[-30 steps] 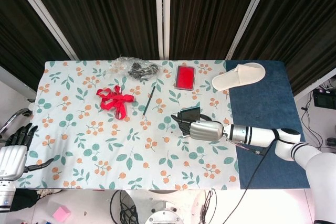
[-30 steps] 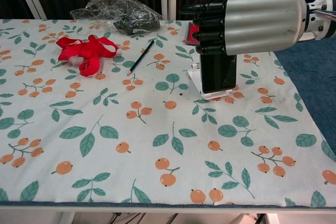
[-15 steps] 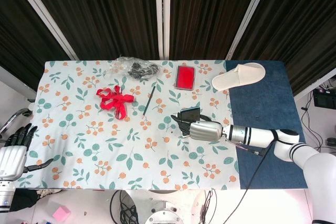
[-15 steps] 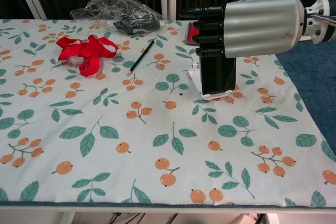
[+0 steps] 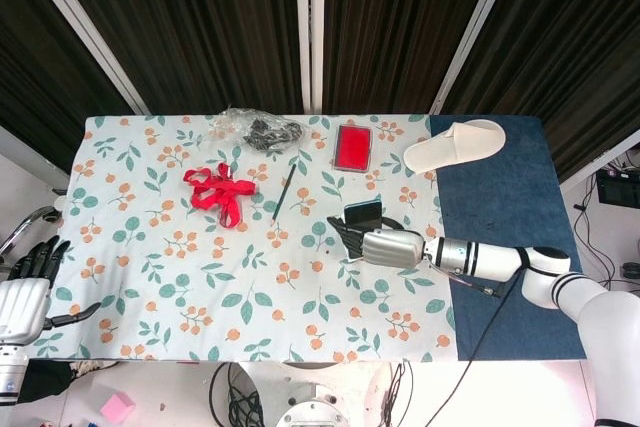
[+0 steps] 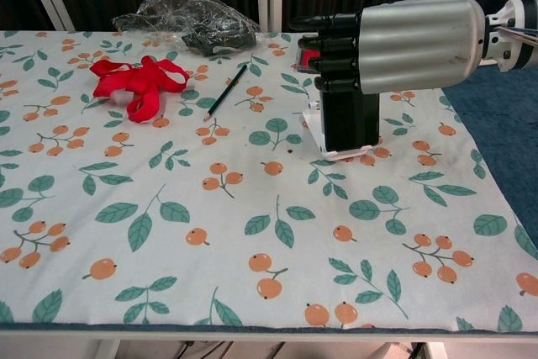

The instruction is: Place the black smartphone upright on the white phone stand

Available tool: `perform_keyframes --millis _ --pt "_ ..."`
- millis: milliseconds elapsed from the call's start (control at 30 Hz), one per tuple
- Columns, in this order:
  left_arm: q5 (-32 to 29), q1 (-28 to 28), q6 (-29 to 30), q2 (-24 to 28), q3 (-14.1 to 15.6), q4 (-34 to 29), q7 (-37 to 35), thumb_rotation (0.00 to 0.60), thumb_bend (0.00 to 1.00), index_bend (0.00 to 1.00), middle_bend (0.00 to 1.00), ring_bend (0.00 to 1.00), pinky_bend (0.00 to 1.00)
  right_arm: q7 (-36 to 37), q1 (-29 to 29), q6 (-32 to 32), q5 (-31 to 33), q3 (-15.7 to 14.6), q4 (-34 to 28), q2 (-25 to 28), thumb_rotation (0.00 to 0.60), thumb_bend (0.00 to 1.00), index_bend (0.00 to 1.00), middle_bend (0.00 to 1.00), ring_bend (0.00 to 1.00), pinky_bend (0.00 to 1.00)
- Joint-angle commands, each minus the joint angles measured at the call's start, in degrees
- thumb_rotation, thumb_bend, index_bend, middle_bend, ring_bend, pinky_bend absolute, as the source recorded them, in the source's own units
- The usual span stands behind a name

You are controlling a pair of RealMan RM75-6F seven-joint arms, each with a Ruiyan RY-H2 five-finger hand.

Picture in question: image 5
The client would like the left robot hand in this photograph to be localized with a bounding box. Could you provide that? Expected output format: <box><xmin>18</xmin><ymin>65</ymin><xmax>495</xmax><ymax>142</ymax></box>
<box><xmin>0</xmin><ymin>235</ymin><xmax>101</xmax><ymax>346</ymax></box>

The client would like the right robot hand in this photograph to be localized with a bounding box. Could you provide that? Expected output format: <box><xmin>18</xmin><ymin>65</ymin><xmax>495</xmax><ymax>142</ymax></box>
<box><xmin>326</xmin><ymin>215</ymin><xmax>426</xmax><ymax>271</ymax></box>

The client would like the black smartphone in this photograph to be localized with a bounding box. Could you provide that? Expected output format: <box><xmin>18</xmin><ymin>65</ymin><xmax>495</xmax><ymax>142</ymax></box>
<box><xmin>344</xmin><ymin>199</ymin><xmax>384</xmax><ymax>229</ymax></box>

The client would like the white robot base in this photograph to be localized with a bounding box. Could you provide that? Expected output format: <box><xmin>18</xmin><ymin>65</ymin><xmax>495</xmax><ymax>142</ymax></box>
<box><xmin>209</xmin><ymin>359</ymin><xmax>416</xmax><ymax>427</ymax></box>

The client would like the black fabric item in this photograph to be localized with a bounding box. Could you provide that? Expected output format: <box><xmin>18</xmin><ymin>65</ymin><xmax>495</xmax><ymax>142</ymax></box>
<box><xmin>19</xmin><ymin>359</ymin><xmax>121</xmax><ymax>404</ymax></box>

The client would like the chrome metal tube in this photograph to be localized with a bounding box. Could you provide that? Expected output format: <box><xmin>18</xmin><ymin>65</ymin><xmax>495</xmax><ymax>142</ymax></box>
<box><xmin>0</xmin><ymin>205</ymin><xmax>64</xmax><ymax>256</ymax></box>

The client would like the red ink pad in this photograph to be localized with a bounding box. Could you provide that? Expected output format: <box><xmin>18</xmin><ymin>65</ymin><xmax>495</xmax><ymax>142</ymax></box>
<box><xmin>331</xmin><ymin>123</ymin><xmax>374</xmax><ymax>173</ymax></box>

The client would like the white slipper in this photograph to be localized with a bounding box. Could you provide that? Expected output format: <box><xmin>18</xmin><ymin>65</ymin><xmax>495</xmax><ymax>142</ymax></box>
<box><xmin>402</xmin><ymin>119</ymin><xmax>507</xmax><ymax>172</ymax></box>

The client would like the green pencil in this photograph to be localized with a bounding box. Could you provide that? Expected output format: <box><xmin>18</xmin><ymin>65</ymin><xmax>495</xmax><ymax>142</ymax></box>
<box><xmin>268</xmin><ymin>162</ymin><xmax>298</xmax><ymax>227</ymax></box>

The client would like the floral patterned tablecloth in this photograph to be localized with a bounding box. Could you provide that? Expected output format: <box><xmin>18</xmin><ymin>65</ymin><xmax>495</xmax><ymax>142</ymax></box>
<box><xmin>428</xmin><ymin>114</ymin><xmax>587</xmax><ymax>362</ymax></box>

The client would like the pink cube block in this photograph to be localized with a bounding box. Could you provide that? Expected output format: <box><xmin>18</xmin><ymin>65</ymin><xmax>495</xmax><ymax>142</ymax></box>
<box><xmin>99</xmin><ymin>393</ymin><xmax>137</xmax><ymax>423</ymax></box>

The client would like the clear plastic bag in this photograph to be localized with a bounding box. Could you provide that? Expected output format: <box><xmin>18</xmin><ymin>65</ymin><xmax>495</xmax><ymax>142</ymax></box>
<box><xmin>208</xmin><ymin>106</ymin><xmax>306</xmax><ymax>152</ymax></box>

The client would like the red ribbon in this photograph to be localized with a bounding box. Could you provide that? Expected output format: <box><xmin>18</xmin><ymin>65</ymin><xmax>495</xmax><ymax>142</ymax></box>
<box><xmin>181</xmin><ymin>161</ymin><xmax>258</xmax><ymax>229</ymax></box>

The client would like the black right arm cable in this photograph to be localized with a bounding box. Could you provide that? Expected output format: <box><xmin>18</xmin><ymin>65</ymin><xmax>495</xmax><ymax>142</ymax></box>
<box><xmin>428</xmin><ymin>249</ymin><xmax>531</xmax><ymax>427</ymax></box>

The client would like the black floor cable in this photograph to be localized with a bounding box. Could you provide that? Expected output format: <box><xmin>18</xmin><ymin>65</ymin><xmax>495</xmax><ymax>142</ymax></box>
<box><xmin>572</xmin><ymin>201</ymin><xmax>624</xmax><ymax>294</ymax></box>

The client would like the black cable bundle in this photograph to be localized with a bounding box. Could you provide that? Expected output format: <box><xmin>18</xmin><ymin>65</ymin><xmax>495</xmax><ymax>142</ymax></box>
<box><xmin>209</xmin><ymin>361</ymin><xmax>266</xmax><ymax>427</ymax></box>

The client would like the white partition frame post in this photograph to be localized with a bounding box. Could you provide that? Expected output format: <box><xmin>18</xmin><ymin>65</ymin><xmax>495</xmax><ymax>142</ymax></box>
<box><xmin>13</xmin><ymin>0</ymin><xmax>150</xmax><ymax>116</ymax></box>
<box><xmin>428</xmin><ymin>0</ymin><xmax>525</xmax><ymax>116</ymax></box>
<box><xmin>293</xmin><ymin>0</ymin><xmax>326</xmax><ymax>115</ymax></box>

